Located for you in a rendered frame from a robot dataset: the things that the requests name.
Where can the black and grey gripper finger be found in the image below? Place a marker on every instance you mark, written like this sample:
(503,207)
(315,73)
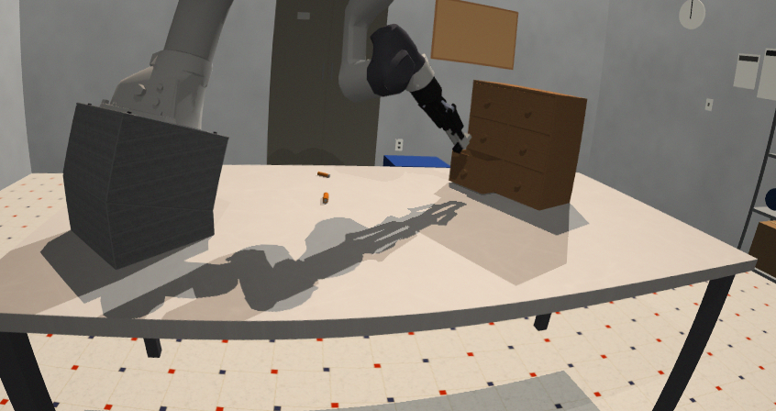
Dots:
(439,121)
(452,115)

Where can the dark brown chest of drawers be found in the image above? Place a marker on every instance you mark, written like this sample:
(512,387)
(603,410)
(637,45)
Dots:
(564,146)

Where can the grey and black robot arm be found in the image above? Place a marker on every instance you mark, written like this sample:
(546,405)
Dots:
(176,80)

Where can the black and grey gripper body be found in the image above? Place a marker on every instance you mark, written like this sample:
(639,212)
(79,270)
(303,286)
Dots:
(431,93)

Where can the brown wooden drawer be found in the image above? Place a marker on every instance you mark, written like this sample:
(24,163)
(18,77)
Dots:
(527,147)
(521,183)
(496,98)
(540,106)
(495,134)
(482,174)

